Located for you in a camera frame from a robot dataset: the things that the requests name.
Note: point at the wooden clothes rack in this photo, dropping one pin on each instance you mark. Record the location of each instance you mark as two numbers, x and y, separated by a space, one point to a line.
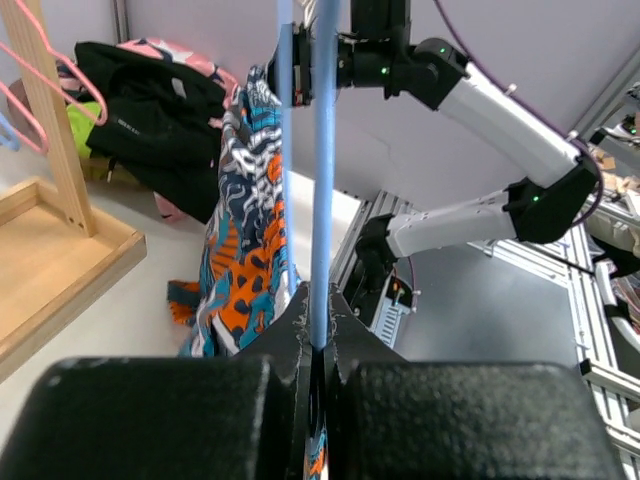
58 252

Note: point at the light blue wire hanger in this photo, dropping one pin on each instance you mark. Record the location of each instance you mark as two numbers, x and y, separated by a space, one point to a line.
8 135

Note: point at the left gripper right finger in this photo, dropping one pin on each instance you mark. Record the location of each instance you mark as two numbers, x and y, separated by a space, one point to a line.
350 343

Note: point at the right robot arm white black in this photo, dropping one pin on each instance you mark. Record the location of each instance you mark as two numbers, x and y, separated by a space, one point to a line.
441 75

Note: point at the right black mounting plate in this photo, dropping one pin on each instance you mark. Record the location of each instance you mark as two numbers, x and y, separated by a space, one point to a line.
374 264

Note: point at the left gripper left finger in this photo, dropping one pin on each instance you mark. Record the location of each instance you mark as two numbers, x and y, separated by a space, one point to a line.
286 342

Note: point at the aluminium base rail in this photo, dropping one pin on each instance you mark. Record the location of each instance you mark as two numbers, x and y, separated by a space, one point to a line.
507 301

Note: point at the lime green shorts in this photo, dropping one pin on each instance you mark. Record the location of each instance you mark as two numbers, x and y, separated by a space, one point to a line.
95 166

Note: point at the brown translucent plastic basket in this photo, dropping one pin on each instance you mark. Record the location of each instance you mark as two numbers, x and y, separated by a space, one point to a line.
18 90

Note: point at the pink wire hanger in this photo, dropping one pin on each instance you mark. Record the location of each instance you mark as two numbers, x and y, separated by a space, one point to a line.
65 85
35 136

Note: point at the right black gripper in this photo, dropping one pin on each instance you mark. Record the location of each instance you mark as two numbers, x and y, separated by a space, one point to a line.
303 66

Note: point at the black shorts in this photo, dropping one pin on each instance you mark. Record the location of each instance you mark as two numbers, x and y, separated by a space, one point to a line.
160 125

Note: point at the colourful patterned shorts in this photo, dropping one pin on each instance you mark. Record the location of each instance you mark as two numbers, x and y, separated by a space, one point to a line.
236 419

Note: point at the pink shark print shorts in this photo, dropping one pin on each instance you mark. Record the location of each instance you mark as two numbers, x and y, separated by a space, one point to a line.
165 55

